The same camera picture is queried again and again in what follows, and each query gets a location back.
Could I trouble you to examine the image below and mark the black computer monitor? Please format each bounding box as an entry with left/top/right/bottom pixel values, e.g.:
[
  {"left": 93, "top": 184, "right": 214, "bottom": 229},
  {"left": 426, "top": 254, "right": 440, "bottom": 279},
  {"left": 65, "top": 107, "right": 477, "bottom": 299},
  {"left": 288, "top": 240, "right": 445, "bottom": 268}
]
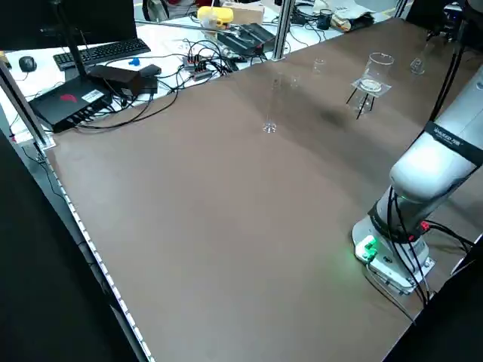
[{"left": 0, "top": 0, "right": 139, "bottom": 51}]

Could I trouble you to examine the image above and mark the aluminium frame post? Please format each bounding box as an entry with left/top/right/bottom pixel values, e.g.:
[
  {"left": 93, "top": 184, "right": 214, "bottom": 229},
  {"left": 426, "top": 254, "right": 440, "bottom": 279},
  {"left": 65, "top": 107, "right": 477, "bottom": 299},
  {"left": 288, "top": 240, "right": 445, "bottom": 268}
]
[
  {"left": 0, "top": 54, "right": 56, "bottom": 150},
  {"left": 273, "top": 0, "right": 297, "bottom": 60}
]

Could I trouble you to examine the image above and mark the cardboard box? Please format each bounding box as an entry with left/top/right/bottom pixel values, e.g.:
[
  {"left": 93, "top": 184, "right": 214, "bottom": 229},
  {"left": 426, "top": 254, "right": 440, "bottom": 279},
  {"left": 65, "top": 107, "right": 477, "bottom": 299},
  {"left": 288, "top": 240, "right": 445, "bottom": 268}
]
[{"left": 222, "top": 2, "right": 265, "bottom": 23}]

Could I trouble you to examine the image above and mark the black keyboard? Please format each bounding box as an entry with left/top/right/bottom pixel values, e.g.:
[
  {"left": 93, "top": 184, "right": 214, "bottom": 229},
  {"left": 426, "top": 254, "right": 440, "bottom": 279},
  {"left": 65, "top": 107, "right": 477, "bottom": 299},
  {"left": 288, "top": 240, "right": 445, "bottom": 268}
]
[{"left": 52, "top": 37, "right": 152, "bottom": 71}]

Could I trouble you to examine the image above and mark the clear glass alcohol lamp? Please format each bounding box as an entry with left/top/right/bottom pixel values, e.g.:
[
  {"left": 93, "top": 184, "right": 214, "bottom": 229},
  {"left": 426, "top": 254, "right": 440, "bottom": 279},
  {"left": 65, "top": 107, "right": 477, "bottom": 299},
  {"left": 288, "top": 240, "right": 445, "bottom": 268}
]
[{"left": 353, "top": 94, "right": 373, "bottom": 113}]

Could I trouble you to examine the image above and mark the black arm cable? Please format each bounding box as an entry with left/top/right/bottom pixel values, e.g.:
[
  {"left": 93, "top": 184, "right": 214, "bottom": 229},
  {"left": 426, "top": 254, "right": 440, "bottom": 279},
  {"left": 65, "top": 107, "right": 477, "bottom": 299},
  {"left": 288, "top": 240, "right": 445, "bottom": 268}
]
[{"left": 429, "top": 18, "right": 467, "bottom": 121}]

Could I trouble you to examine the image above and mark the black ribbed tray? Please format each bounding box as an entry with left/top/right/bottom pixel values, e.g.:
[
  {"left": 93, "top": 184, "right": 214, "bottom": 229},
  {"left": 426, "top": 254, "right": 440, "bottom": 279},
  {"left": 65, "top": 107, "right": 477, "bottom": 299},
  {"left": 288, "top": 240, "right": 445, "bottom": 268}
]
[{"left": 218, "top": 23, "right": 278, "bottom": 57}]

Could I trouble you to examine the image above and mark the square gauze plate white centre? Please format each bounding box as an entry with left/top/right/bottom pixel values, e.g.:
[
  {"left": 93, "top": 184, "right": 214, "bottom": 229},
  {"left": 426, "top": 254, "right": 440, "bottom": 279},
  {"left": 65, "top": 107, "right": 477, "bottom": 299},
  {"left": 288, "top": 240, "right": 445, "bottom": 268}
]
[{"left": 351, "top": 77, "right": 393, "bottom": 98}]

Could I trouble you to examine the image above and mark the black power adapter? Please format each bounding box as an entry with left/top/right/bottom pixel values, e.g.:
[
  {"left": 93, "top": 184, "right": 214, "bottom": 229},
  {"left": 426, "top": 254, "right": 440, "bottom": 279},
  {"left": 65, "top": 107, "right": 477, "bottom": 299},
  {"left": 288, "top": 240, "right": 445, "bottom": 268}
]
[{"left": 139, "top": 63, "right": 163, "bottom": 95}]

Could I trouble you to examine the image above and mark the yellow plastic case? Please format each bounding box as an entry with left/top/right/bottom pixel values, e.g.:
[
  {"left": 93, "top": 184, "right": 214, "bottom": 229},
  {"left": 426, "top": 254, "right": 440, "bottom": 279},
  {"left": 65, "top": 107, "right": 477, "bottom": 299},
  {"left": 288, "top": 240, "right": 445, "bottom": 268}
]
[{"left": 197, "top": 5, "right": 235, "bottom": 29}]

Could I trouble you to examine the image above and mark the crumpled snack packet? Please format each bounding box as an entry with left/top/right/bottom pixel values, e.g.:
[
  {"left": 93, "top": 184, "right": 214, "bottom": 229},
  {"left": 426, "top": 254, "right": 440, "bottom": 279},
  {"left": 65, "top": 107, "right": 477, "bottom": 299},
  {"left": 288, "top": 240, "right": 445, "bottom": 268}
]
[{"left": 331, "top": 7, "right": 374, "bottom": 31}]

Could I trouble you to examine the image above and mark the grey usb hub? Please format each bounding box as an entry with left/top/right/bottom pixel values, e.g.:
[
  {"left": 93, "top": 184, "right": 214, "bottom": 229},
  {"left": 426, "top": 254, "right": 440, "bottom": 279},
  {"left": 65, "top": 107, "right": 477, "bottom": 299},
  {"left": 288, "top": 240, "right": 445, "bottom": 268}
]
[{"left": 183, "top": 54, "right": 213, "bottom": 80}]

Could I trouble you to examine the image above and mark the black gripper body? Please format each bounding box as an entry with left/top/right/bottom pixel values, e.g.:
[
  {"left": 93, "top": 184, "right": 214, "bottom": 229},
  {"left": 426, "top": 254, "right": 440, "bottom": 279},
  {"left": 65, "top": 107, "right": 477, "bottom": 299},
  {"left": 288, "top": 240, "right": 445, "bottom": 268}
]
[{"left": 426, "top": 23, "right": 460, "bottom": 41}]

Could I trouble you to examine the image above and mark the large clear glass beaker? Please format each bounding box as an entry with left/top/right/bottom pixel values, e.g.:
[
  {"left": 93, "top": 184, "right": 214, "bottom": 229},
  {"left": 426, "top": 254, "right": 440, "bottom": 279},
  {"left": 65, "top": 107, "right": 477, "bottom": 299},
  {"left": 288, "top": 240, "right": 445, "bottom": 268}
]
[{"left": 366, "top": 51, "right": 395, "bottom": 90}]

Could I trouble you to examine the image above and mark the black router box red logo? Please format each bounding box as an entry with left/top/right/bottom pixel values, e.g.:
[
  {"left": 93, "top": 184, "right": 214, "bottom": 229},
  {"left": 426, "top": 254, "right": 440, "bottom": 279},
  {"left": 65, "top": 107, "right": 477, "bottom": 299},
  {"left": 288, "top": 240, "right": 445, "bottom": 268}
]
[{"left": 29, "top": 81, "right": 114, "bottom": 133}]

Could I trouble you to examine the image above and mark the black cup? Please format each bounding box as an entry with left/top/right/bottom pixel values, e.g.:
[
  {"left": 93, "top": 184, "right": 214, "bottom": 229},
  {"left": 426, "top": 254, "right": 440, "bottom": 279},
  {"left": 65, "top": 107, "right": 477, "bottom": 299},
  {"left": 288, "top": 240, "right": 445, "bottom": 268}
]
[{"left": 316, "top": 9, "right": 334, "bottom": 30}]

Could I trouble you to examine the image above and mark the dark brown box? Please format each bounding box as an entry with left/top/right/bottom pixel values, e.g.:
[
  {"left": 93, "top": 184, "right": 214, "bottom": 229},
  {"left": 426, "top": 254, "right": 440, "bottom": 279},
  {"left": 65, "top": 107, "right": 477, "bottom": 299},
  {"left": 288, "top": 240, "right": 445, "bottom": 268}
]
[{"left": 88, "top": 64, "right": 144, "bottom": 101}]

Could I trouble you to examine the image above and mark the black computer mouse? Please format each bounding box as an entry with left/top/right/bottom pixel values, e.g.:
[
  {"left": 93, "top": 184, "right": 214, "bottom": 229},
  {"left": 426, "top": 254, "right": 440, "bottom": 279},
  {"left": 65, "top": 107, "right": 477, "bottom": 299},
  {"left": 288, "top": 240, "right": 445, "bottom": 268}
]
[{"left": 18, "top": 55, "right": 38, "bottom": 73}]

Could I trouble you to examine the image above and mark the clear glass conical flask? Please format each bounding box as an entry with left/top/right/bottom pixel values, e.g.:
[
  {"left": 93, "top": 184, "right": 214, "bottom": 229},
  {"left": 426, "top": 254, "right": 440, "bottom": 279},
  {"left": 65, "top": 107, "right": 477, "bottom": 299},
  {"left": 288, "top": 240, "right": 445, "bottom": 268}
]
[{"left": 410, "top": 39, "right": 431, "bottom": 75}]

